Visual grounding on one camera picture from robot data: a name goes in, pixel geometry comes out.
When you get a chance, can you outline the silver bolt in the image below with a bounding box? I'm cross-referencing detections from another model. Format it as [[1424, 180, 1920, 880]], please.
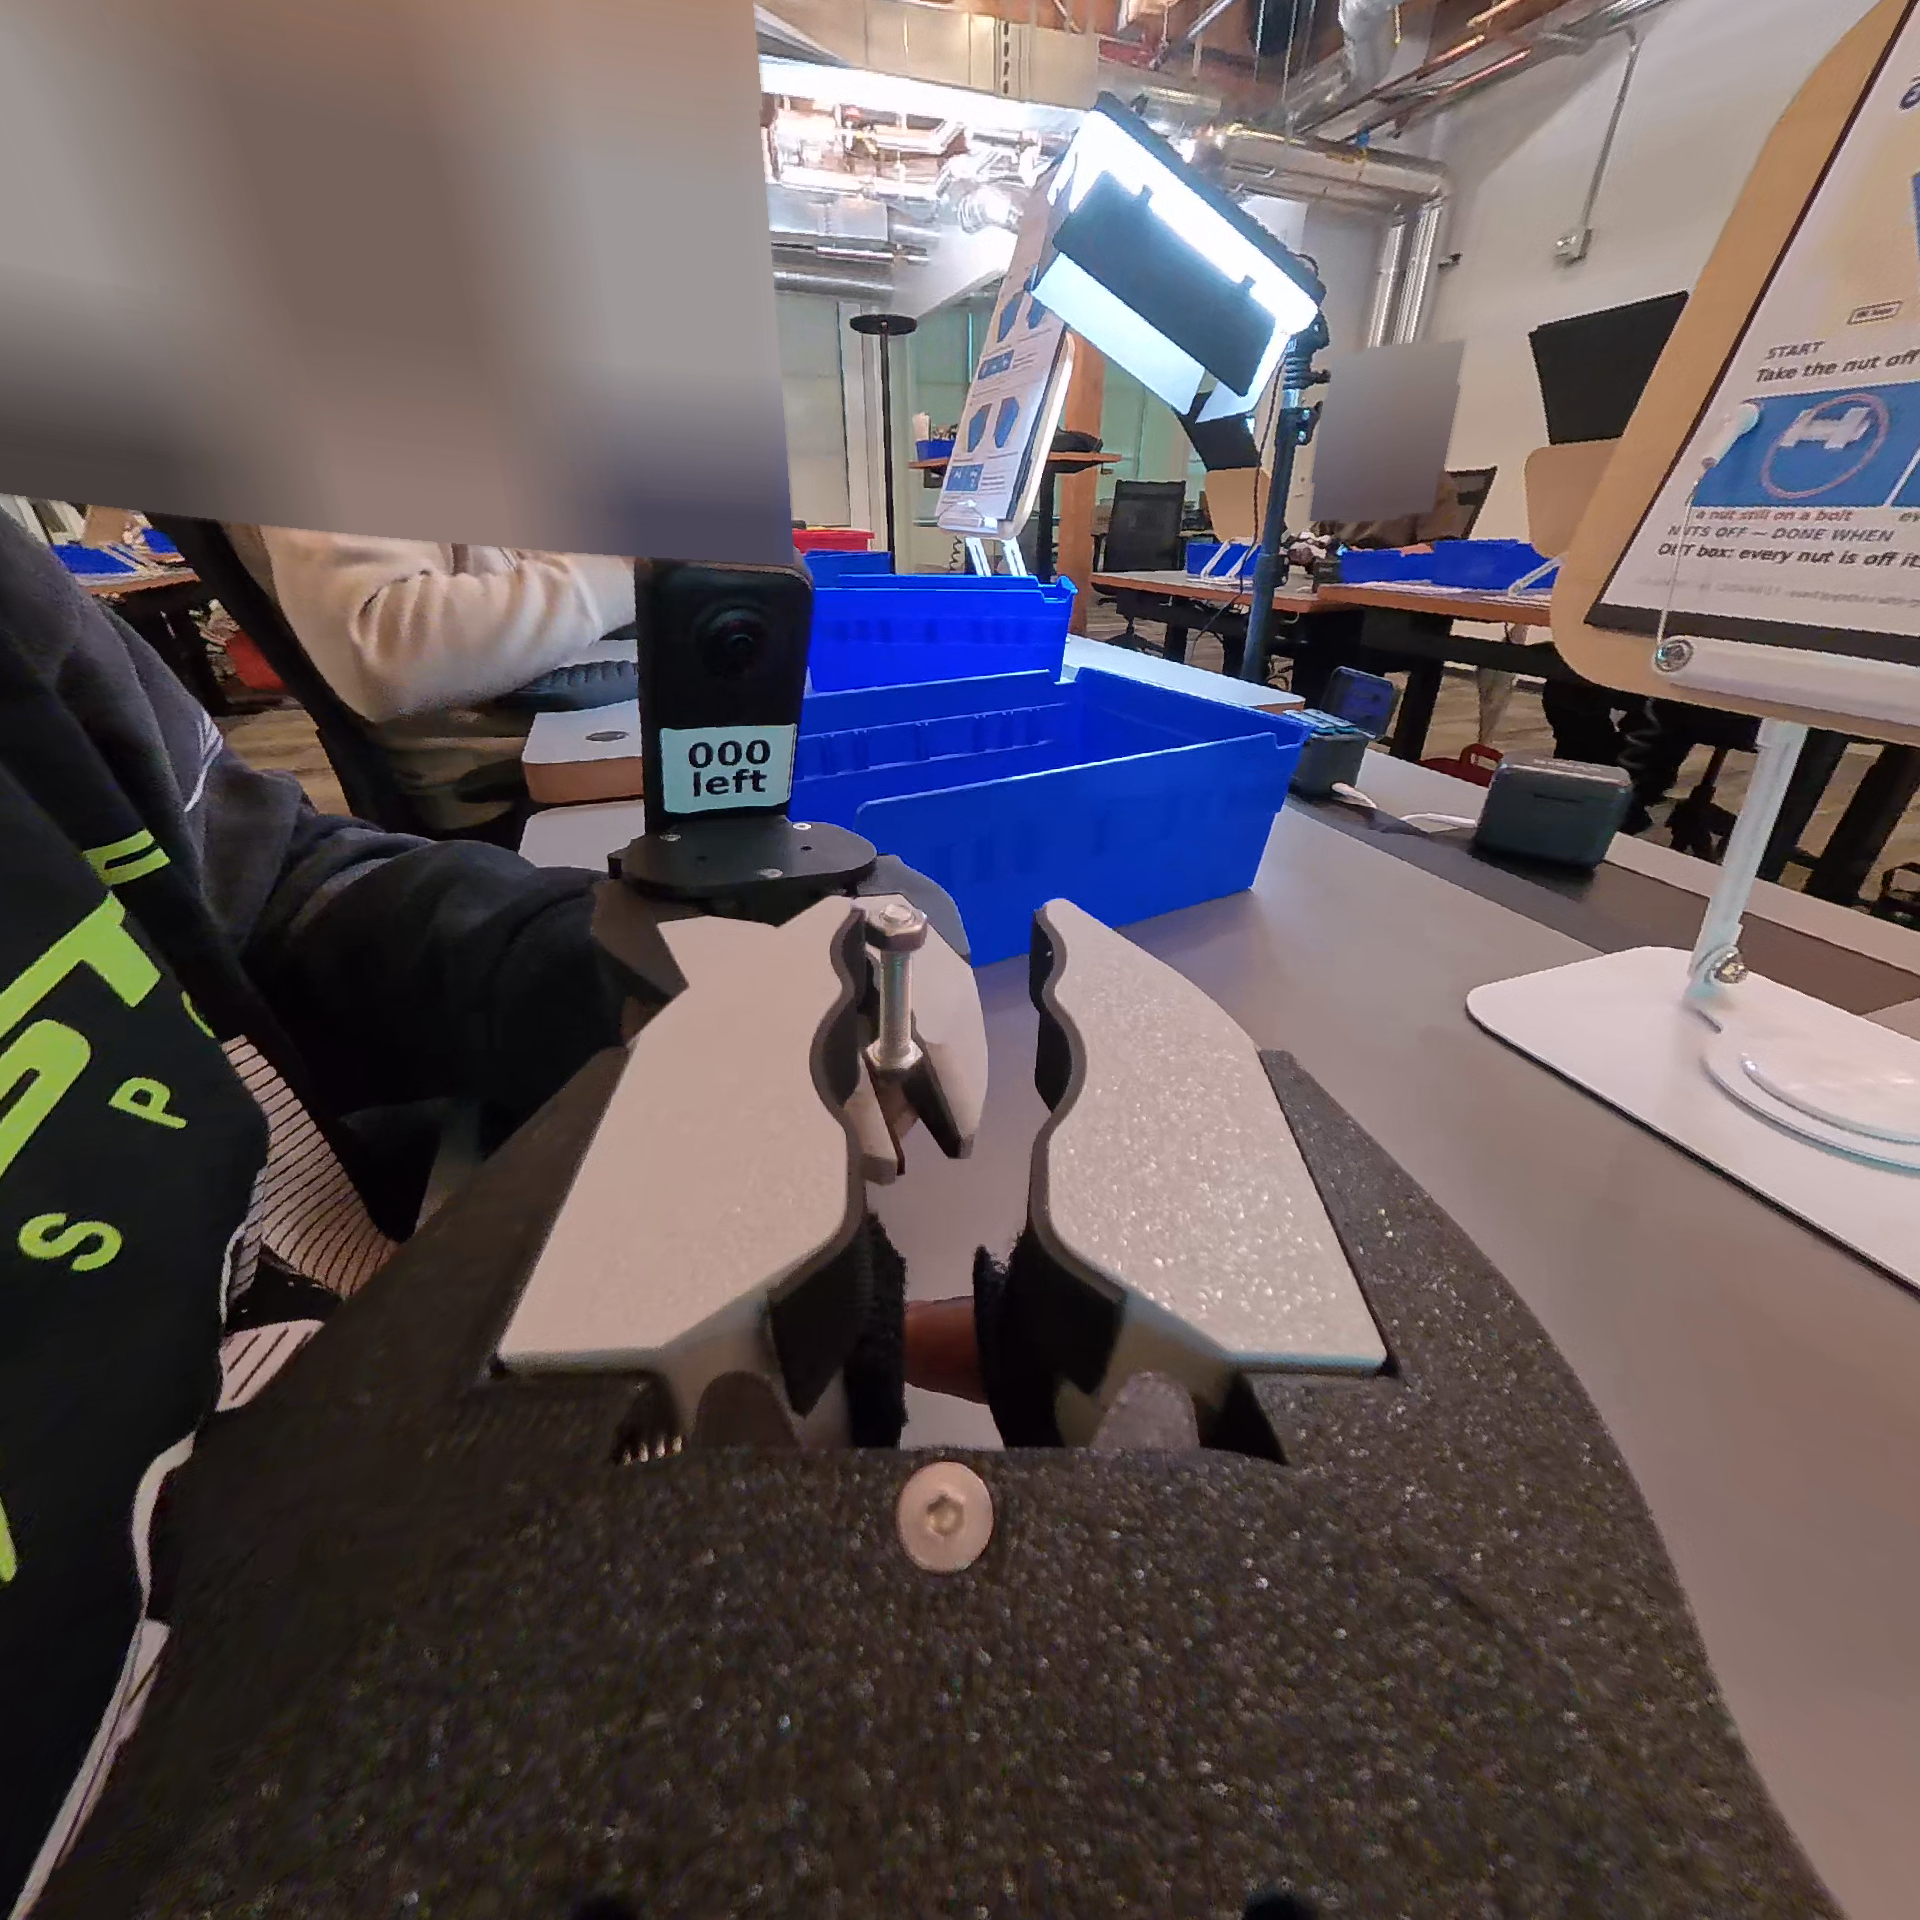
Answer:
[[862, 896, 935, 1077]]

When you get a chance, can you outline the wooden office desk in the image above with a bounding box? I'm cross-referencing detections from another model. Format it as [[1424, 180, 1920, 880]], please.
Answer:
[[1092, 568, 1562, 753]]

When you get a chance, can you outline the person's left forearm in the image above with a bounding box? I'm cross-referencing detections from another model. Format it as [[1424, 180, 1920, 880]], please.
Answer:
[[224, 749, 677, 1120]]

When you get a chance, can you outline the black charging case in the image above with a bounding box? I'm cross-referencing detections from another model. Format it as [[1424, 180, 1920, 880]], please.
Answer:
[[1472, 757, 1634, 873]]

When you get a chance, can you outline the black office chair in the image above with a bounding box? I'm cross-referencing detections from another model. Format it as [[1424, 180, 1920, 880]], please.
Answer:
[[1102, 480, 1187, 576]]

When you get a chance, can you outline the LED light panel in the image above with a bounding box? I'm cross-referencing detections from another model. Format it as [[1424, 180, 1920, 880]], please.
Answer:
[[1030, 95, 1327, 431]]

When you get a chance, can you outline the person's right hand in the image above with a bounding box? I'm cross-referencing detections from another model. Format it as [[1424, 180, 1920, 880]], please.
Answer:
[[903, 1297, 992, 1403]]

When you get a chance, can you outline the white pad on table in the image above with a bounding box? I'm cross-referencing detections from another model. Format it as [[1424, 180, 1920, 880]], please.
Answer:
[[1467, 0, 1920, 1291]]

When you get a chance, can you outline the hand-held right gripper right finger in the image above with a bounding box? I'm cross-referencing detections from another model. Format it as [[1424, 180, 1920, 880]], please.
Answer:
[[1024, 896, 1392, 1420]]

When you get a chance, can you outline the white cable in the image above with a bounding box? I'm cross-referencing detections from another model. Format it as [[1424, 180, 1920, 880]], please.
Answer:
[[1334, 787, 1490, 836]]

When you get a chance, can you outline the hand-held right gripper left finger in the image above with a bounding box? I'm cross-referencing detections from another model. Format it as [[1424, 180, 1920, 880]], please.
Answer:
[[496, 901, 876, 1442]]

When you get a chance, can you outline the black floor lamp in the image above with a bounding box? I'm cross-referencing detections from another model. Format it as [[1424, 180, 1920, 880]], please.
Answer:
[[851, 311, 922, 561]]

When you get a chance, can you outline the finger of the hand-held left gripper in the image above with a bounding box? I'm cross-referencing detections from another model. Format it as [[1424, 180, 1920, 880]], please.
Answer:
[[896, 920, 994, 1163], [655, 903, 910, 1187]]

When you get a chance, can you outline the printed instruction sheet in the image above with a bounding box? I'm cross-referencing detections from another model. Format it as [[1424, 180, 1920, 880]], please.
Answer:
[[1587, 0, 1920, 634]]

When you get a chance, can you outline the black light stand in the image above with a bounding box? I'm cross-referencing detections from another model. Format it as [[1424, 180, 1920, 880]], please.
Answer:
[[1236, 315, 1334, 684]]

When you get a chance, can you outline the person's black printed sweatshirt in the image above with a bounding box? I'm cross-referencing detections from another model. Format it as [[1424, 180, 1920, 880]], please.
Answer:
[[0, 509, 400, 1920]]

